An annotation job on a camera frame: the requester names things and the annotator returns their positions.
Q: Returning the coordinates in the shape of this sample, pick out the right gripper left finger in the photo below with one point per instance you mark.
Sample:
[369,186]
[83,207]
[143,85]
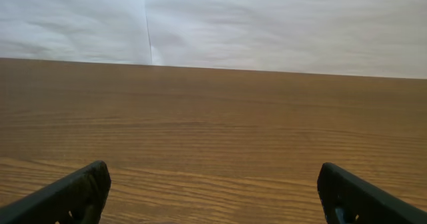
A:
[73,194]

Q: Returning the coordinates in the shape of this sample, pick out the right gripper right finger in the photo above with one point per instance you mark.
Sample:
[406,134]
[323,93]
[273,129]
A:
[353,197]

